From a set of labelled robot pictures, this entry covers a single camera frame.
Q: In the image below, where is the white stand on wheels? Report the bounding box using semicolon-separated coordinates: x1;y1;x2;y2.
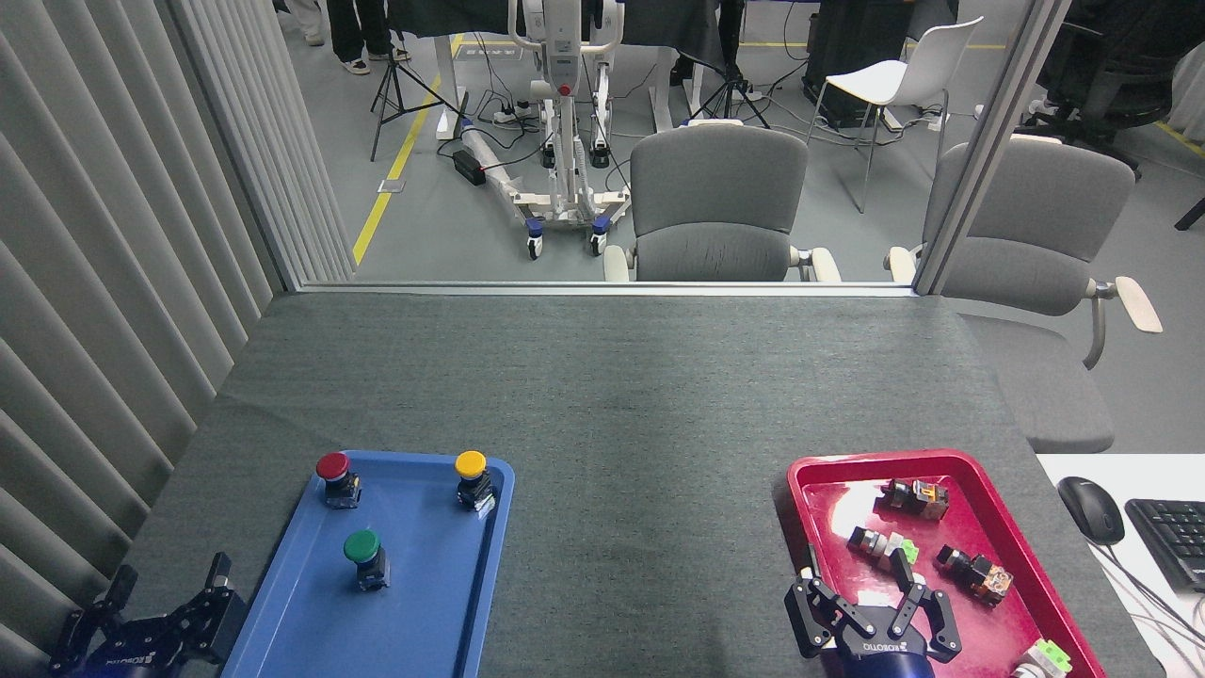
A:
459;0;634;260

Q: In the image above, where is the black switch with orange face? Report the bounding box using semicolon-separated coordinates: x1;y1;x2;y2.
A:
880;477;950;522

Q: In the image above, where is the silver post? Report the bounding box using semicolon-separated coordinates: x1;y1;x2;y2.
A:
911;0;1074;297

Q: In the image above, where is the white switch with green base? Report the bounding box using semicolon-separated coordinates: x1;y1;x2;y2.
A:
1012;638;1074;678

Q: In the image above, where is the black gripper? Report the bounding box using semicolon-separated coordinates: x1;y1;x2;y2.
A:
785;544;964;678
49;553;249;678

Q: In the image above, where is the person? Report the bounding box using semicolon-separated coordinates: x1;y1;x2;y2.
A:
325;0;412;76

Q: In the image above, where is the grey office chair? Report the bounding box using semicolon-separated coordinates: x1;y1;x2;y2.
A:
602;122;842;283
885;135;1164;455

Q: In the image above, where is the white desk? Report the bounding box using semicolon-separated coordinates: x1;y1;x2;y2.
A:
1036;454;1205;678

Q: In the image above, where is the grey mouse cable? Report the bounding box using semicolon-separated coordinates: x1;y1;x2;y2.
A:
1092;541;1205;660

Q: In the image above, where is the green push button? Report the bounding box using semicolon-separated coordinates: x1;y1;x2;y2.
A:
343;529;392;592

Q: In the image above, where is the red push button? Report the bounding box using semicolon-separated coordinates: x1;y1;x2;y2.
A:
315;452;363;510

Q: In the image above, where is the black computer mouse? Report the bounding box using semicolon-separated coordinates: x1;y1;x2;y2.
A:
1056;476;1126;547

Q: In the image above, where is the black tripod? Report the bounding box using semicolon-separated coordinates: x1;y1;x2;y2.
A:
369;0;467;163

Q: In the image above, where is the white plastic chair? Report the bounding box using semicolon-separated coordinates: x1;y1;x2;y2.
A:
807;16;985;214

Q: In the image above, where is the red plastic tray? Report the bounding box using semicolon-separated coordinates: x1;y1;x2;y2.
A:
786;449;1107;678

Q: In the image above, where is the silver switch with green end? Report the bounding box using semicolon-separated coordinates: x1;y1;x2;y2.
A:
846;525;920;567

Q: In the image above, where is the black keyboard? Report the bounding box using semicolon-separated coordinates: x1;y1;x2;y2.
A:
1125;498;1205;594

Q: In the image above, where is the blue plastic tray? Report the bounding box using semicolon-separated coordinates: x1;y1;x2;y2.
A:
221;450;516;678

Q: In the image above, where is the black switch with orange block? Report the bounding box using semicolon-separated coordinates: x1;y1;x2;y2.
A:
935;544;1015;606

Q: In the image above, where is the black office chair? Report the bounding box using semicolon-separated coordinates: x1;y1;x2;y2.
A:
1021;0;1205;180

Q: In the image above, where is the silver table rail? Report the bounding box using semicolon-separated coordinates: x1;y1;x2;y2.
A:
299;280;916;299

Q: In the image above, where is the yellow push button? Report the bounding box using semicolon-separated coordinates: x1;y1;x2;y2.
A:
455;450;497;514

